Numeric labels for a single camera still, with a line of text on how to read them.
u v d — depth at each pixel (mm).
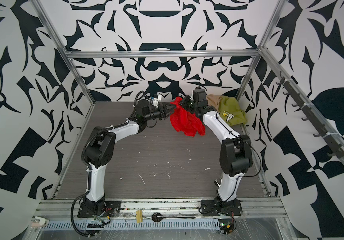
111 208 730
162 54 944
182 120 939
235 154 493
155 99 870
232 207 686
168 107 821
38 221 694
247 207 765
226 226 710
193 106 758
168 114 874
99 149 547
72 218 688
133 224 649
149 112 803
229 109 1071
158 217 700
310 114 549
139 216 713
